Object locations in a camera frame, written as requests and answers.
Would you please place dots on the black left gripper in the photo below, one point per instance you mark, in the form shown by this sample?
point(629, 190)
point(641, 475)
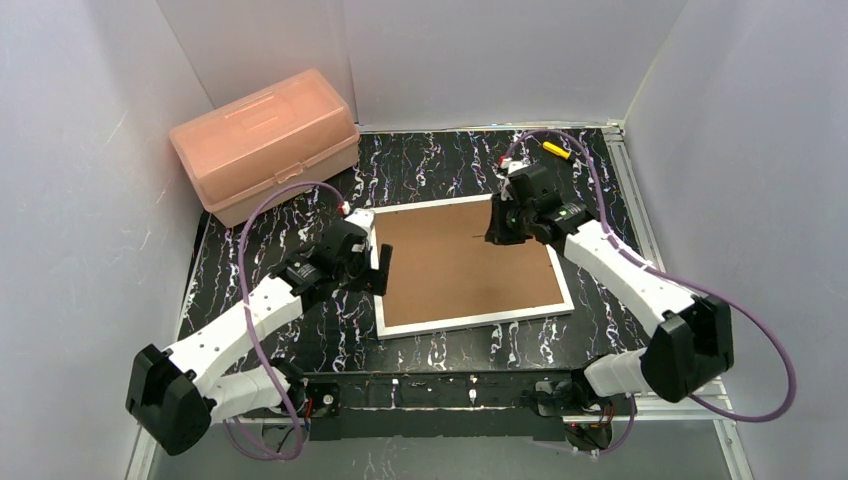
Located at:
point(365, 266)

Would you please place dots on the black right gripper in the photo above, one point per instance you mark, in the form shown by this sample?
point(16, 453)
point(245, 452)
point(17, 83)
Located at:
point(505, 216)

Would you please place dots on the white picture frame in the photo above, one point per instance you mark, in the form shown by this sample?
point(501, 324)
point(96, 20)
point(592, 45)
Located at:
point(441, 279)

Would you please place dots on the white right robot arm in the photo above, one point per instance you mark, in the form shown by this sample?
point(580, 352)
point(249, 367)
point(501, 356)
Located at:
point(691, 335)

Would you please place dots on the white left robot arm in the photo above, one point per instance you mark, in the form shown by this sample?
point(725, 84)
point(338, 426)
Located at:
point(176, 394)

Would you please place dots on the yellow screwdriver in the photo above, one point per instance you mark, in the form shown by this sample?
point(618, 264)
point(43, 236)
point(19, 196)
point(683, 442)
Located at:
point(557, 151)

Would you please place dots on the pink plastic storage box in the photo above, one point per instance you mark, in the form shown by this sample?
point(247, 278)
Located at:
point(297, 130)

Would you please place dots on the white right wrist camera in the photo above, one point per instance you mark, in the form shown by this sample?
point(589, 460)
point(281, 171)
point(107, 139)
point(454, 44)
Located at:
point(508, 166)

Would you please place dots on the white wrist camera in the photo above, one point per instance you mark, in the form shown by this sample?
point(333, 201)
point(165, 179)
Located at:
point(363, 221)
point(508, 166)

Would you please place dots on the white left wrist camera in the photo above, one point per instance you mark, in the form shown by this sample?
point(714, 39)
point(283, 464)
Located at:
point(363, 221)

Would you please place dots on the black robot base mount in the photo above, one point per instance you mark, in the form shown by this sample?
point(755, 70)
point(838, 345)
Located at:
point(430, 397)

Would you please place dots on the aluminium rail frame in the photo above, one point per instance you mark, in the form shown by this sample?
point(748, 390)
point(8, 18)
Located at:
point(176, 394)

